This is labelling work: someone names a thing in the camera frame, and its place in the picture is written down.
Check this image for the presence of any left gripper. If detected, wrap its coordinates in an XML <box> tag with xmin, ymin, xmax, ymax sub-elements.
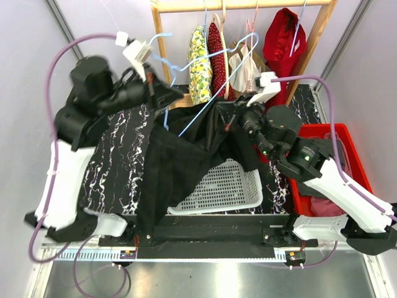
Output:
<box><xmin>97</xmin><ymin>61</ymin><xmax>185</xmax><ymax>115</ymax></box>

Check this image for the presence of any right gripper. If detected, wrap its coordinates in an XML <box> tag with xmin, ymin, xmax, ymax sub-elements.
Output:
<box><xmin>215</xmin><ymin>91</ymin><xmax>275</xmax><ymax>158</ymax></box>

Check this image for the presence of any lemon print skirt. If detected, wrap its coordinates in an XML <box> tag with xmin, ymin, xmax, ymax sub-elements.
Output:
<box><xmin>187</xmin><ymin>25</ymin><xmax>212</xmax><ymax>105</ymax></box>

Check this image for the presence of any black skirt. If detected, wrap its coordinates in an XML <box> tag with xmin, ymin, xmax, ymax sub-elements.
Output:
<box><xmin>136</xmin><ymin>100</ymin><xmax>260</xmax><ymax>234</ymax></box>

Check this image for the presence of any light blue wire hanger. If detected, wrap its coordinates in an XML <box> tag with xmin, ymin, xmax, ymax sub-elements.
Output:
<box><xmin>148</xmin><ymin>32</ymin><xmax>260</xmax><ymax>137</ymax></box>

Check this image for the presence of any blue hanger of lemon skirt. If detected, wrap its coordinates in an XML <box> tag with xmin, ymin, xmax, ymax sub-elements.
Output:
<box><xmin>203</xmin><ymin>0</ymin><xmax>208</xmax><ymax>35</ymax></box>

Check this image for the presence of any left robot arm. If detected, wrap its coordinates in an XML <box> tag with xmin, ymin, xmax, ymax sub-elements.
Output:
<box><xmin>24</xmin><ymin>56</ymin><xmax>184</xmax><ymax>246</ymax></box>

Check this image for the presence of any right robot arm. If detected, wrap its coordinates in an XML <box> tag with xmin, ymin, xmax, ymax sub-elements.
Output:
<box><xmin>215</xmin><ymin>100</ymin><xmax>396</xmax><ymax>256</ymax></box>

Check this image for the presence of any beige wooden hanger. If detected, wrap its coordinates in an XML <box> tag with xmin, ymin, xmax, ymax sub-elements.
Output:
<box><xmin>213</xmin><ymin>1</ymin><xmax>229</xmax><ymax>88</ymax></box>

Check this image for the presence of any blue hanger of red dress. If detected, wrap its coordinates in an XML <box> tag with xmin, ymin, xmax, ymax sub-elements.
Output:
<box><xmin>288</xmin><ymin>0</ymin><xmax>308</xmax><ymax>57</ymax></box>

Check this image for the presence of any tan and white garment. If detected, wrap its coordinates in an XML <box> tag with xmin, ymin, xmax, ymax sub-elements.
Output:
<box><xmin>228</xmin><ymin>42</ymin><xmax>266</xmax><ymax>93</ymax></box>

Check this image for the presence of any red polka dot garment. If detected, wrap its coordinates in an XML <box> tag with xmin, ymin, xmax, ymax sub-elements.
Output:
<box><xmin>207</xmin><ymin>22</ymin><xmax>235</xmax><ymax>101</ymax></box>

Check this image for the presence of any white plastic laundry basket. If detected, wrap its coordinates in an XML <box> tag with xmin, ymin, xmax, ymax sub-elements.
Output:
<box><xmin>167</xmin><ymin>159</ymin><xmax>263</xmax><ymax>215</ymax></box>

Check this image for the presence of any wooden clothes rack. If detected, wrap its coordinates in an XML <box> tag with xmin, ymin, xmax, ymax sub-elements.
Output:
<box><xmin>150</xmin><ymin>0</ymin><xmax>339</xmax><ymax>109</ymax></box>

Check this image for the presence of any red dress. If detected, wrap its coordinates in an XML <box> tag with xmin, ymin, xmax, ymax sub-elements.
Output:
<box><xmin>262</xmin><ymin>7</ymin><xmax>308</xmax><ymax>108</ymax></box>

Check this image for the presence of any black marble mat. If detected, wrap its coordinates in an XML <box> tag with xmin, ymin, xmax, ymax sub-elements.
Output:
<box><xmin>77</xmin><ymin>83</ymin><xmax>323</xmax><ymax>215</ymax></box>

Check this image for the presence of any red plastic bin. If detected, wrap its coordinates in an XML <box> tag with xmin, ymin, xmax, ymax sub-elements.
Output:
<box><xmin>288</xmin><ymin>124</ymin><xmax>372</xmax><ymax>216</ymax></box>

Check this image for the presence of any pink garment in bin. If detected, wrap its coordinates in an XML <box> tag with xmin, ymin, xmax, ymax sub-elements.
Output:
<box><xmin>311</xmin><ymin>133</ymin><xmax>352</xmax><ymax>217</ymax></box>

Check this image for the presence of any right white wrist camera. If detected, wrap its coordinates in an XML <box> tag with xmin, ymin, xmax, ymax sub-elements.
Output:
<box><xmin>246</xmin><ymin>71</ymin><xmax>281</xmax><ymax>107</ymax></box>

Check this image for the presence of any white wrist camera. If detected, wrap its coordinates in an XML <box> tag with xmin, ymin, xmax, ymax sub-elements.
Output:
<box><xmin>246</xmin><ymin>71</ymin><xmax>281</xmax><ymax>107</ymax></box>
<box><xmin>122</xmin><ymin>40</ymin><xmax>153</xmax><ymax>82</ymax></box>

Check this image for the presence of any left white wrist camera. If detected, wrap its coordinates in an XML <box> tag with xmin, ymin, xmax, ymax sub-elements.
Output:
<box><xmin>122</xmin><ymin>40</ymin><xmax>153</xmax><ymax>82</ymax></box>

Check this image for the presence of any pink wire hanger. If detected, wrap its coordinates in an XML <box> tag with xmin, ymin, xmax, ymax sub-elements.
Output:
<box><xmin>244</xmin><ymin>1</ymin><xmax>259</xmax><ymax>91</ymax></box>

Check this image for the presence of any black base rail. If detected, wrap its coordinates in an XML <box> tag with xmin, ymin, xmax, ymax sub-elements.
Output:
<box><xmin>99</xmin><ymin>214</ymin><xmax>318</xmax><ymax>263</ymax></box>

